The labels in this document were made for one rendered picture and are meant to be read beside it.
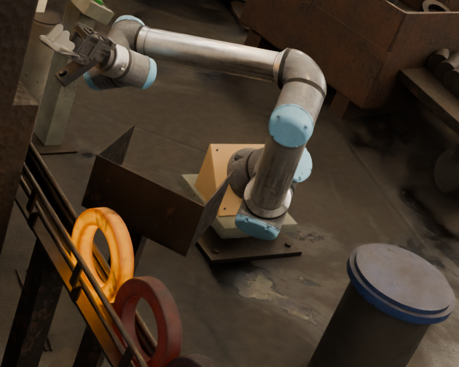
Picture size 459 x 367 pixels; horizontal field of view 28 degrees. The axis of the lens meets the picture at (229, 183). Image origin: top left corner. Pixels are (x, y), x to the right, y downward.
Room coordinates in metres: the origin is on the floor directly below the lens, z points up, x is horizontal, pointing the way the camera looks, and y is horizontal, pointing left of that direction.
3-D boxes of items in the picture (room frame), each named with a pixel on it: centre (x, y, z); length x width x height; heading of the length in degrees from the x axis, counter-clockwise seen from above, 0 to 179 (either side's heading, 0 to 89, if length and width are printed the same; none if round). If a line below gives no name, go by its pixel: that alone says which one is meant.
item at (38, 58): (2.79, 0.77, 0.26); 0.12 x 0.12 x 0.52
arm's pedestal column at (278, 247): (2.84, -0.05, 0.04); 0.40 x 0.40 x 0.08; 42
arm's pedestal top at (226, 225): (2.84, -0.05, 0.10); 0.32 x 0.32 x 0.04; 42
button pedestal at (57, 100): (2.93, 0.69, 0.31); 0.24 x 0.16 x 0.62; 47
